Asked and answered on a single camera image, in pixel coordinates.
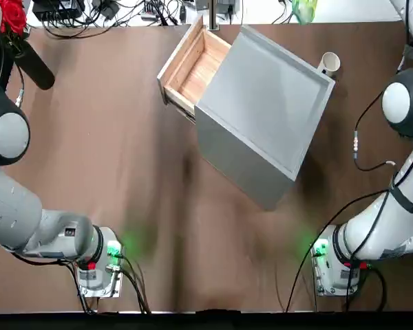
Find wooden drawer with grey front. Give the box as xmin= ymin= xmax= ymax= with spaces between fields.
xmin=156 ymin=15 xmax=233 ymax=125

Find green tissue pack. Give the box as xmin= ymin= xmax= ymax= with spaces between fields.
xmin=291 ymin=0 xmax=319 ymax=25

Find grey cabinet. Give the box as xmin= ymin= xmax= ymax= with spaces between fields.
xmin=193 ymin=23 xmax=337 ymax=212

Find grey power strip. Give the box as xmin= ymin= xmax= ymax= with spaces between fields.
xmin=140 ymin=2 xmax=160 ymax=21

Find black cylindrical vase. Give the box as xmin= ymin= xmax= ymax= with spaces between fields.
xmin=12 ymin=41 xmax=56 ymax=91

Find black power box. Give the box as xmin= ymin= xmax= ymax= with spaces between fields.
xmin=32 ymin=0 xmax=85 ymax=21

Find red artificial flowers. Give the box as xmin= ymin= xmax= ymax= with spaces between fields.
xmin=0 ymin=0 xmax=31 ymax=39

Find black base cable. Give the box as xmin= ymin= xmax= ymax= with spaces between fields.
xmin=284 ymin=190 xmax=390 ymax=314
xmin=65 ymin=253 xmax=153 ymax=314

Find metal camera stand post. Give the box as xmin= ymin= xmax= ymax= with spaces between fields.
xmin=207 ymin=0 xmax=222 ymax=32

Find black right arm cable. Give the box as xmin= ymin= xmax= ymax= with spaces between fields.
xmin=353 ymin=87 xmax=399 ymax=173

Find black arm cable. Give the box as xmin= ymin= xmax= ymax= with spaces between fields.
xmin=0 ymin=37 xmax=27 ymax=108
xmin=353 ymin=87 xmax=399 ymax=173

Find white mug with black handle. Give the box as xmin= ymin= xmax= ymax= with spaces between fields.
xmin=317 ymin=51 xmax=342 ymax=82

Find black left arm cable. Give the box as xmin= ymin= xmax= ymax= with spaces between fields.
xmin=0 ymin=37 xmax=27 ymax=108

